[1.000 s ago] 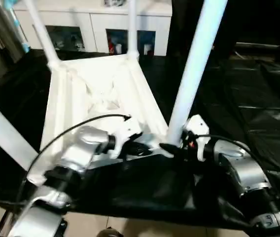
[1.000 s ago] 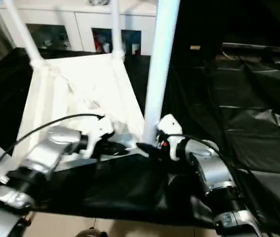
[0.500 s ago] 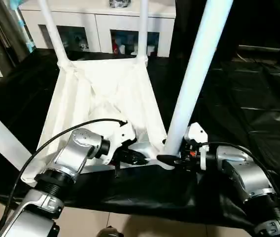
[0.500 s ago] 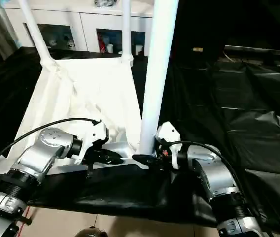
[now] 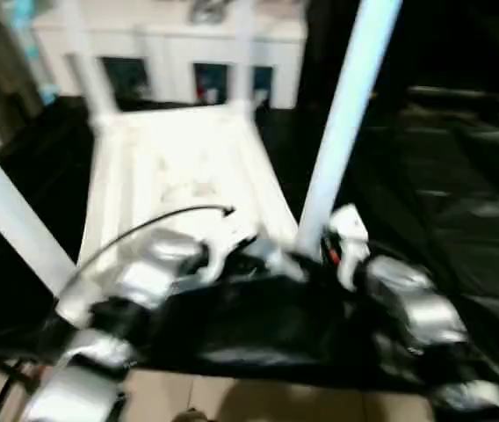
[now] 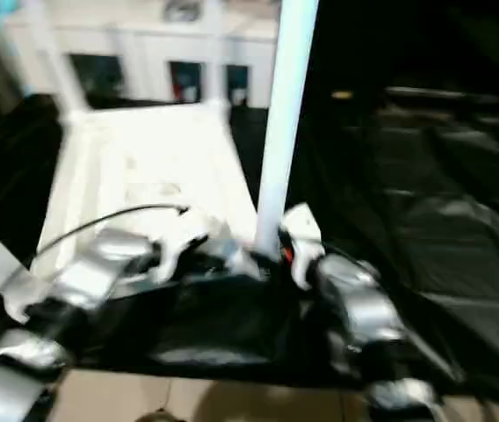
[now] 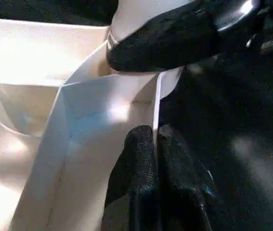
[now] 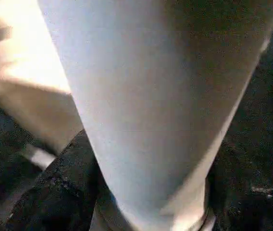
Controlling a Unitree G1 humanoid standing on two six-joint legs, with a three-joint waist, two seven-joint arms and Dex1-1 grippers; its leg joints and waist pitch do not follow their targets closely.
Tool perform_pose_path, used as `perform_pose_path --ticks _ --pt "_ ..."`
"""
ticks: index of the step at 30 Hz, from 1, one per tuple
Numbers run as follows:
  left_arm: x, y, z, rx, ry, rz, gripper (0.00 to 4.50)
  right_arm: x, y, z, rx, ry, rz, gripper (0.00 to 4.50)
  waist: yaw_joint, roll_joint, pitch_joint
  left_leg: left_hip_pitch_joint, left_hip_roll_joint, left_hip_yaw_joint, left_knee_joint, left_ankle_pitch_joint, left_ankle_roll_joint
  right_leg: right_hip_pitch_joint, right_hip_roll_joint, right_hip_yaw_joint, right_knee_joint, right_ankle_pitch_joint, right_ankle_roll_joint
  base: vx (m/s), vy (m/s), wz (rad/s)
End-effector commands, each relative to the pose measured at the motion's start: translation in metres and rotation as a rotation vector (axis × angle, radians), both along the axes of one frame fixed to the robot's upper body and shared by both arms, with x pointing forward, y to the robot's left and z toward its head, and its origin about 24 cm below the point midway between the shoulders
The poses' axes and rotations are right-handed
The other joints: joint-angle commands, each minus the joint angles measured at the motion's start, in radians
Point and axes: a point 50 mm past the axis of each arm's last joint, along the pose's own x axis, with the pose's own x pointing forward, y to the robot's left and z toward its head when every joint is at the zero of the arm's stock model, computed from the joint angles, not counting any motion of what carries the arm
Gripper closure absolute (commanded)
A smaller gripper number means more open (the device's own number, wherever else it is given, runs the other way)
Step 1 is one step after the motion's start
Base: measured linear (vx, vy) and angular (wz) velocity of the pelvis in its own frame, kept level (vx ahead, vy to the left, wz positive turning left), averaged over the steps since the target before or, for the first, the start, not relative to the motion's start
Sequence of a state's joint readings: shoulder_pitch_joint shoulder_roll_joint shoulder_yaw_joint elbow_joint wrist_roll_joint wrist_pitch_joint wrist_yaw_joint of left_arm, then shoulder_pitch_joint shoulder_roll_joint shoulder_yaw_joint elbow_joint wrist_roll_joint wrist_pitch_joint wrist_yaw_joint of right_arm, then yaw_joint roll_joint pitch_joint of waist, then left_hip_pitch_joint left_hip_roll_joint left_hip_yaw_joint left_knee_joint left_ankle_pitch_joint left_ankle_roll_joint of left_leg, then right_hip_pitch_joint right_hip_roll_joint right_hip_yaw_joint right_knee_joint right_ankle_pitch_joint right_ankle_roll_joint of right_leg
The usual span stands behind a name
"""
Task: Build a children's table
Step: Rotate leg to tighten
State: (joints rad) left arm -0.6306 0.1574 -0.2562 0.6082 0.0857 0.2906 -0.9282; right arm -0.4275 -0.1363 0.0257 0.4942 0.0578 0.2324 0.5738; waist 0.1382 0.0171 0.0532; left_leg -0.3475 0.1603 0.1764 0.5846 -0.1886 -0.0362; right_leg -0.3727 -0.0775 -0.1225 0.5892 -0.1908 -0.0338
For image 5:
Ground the grey crumpled bundle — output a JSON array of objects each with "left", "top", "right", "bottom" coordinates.
[{"left": 188, "top": 0, "right": 228, "bottom": 23}]

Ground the white plastic table top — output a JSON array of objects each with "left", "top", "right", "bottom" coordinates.
[{"left": 54, "top": 101, "right": 307, "bottom": 328}]

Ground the black work mat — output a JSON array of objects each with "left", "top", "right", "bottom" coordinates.
[{"left": 0, "top": 88, "right": 499, "bottom": 397}]

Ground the white glass-door cabinet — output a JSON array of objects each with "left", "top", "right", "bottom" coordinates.
[{"left": 34, "top": 0, "right": 307, "bottom": 108}]

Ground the white plastic table leg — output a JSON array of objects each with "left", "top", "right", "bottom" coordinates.
[
  {"left": 295, "top": 0, "right": 404, "bottom": 258},
  {"left": 0, "top": 132, "right": 76, "bottom": 298},
  {"left": 230, "top": 0, "right": 257, "bottom": 115},
  {"left": 56, "top": 0, "right": 119, "bottom": 133}
]

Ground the light blue plastic strip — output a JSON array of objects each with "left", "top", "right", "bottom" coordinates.
[{"left": 8, "top": 0, "right": 57, "bottom": 102}]

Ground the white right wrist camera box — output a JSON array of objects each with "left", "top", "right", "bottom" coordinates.
[{"left": 323, "top": 204, "right": 372, "bottom": 291}]

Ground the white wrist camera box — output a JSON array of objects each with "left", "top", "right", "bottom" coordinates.
[
  {"left": 323, "top": 204, "right": 372, "bottom": 291},
  {"left": 199, "top": 211, "right": 259, "bottom": 280}
]

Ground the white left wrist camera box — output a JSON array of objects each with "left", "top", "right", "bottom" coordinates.
[{"left": 199, "top": 211, "right": 259, "bottom": 280}]

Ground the black metal table frame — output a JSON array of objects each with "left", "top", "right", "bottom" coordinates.
[{"left": 0, "top": 360, "right": 40, "bottom": 422}]

